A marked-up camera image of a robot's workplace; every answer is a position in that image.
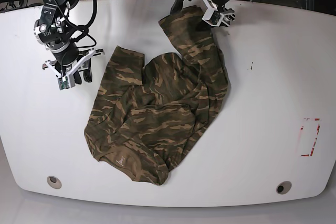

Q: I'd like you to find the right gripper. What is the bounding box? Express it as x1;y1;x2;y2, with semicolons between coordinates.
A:
51;44;92;84

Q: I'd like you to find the camouflage T-shirt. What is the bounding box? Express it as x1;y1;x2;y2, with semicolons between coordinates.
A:
84;6;228;186

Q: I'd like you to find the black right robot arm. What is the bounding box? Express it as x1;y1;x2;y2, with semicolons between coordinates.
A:
34;0;98;90

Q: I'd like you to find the left table grommet hole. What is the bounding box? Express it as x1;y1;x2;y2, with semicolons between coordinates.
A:
47;176;62;189

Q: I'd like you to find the table grommet hole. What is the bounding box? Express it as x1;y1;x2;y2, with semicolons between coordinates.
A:
276;181;292;195
47;176;62;189

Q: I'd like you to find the red tape rectangle marking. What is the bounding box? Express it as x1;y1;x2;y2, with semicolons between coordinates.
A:
298;118;321;157

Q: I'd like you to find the right table grommet hole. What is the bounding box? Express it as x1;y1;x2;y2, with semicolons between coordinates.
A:
276;181;292;195

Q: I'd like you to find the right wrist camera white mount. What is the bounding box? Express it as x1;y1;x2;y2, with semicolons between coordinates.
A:
42;48;104;90

